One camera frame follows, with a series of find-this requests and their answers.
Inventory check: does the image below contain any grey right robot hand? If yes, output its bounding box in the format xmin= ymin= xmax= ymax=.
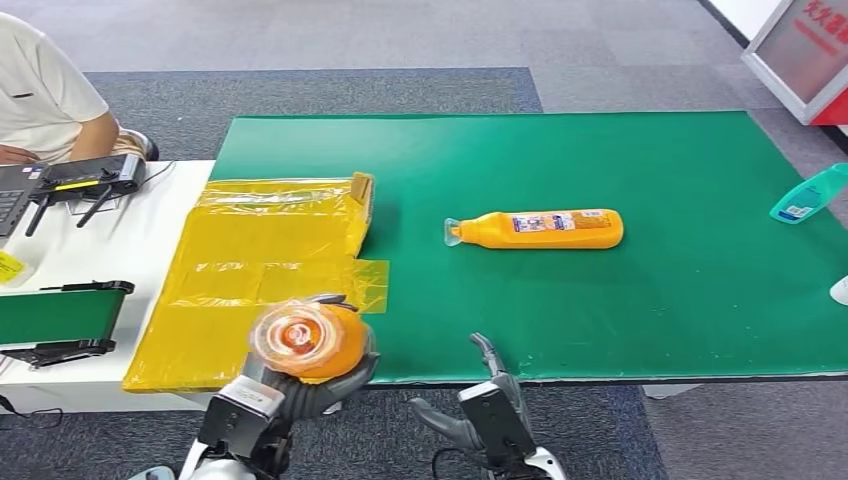
xmin=408 ymin=332 xmax=531 ymax=453

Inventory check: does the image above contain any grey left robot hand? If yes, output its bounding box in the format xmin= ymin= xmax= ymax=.
xmin=241 ymin=293 xmax=381 ymax=420

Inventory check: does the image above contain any orange detergent bottle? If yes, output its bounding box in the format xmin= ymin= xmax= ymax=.
xmin=248 ymin=299 xmax=376 ymax=386
xmin=443 ymin=209 xmax=625 ymax=251

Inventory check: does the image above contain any teal plastic bottle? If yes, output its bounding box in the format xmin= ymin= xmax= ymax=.
xmin=769 ymin=162 xmax=848 ymax=226

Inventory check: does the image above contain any yellow plastic wrapped cardboard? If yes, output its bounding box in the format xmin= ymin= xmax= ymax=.
xmin=122 ymin=172 xmax=391 ymax=393

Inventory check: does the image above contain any white table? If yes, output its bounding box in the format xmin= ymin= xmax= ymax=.
xmin=0 ymin=160 xmax=344 ymax=417

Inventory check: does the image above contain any green table mat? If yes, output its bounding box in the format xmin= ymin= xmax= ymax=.
xmin=210 ymin=111 xmax=848 ymax=388

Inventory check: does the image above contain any green belt conveyor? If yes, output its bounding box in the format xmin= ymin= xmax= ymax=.
xmin=0 ymin=280 xmax=136 ymax=370

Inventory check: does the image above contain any black office chair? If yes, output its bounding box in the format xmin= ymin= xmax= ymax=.
xmin=129 ymin=129 xmax=161 ymax=162

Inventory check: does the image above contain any black router with antennas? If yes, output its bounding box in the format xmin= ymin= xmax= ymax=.
xmin=25 ymin=153 xmax=147 ymax=238

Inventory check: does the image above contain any yellow label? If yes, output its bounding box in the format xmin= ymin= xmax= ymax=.
xmin=0 ymin=250 xmax=28 ymax=287

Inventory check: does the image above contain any black laptop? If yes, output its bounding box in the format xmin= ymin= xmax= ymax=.
xmin=0 ymin=163 xmax=49 ymax=238

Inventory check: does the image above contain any person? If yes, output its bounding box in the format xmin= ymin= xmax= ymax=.
xmin=0 ymin=11 xmax=148 ymax=167

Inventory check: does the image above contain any red and white cabinet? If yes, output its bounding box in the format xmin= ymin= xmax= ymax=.
xmin=740 ymin=0 xmax=848 ymax=127

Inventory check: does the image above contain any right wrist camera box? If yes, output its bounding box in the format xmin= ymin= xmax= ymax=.
xmin=458 ymin=382 xmax=539 ymax=468

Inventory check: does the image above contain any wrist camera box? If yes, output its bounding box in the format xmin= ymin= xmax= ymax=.
xmin=458 ymin=382 xmax=539 ymax=468
xmin=197 ymin=374 xmax=287 ymax=460

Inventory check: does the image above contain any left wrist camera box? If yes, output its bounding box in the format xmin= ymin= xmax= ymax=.
xmin=197 ymin=374 xmax=287 ymax=460

